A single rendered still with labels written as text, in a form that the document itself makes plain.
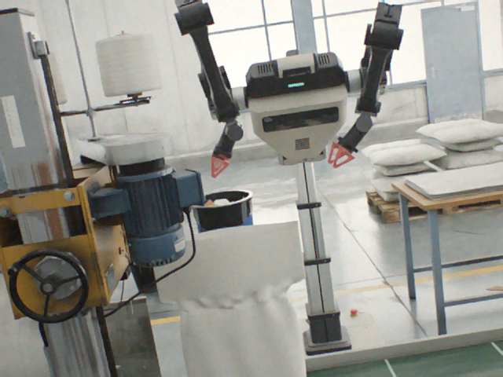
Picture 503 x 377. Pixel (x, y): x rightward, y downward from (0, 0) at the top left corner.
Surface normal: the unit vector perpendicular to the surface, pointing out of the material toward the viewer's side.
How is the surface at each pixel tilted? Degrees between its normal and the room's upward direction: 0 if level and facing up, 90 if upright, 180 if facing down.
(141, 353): 90
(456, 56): 90
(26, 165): 90
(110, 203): 90
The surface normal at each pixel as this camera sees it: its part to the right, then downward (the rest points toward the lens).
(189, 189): 0.44, 0.12
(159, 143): 0.79, 0.03
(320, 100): -0.11, -0.61
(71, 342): 0.04, 0.20
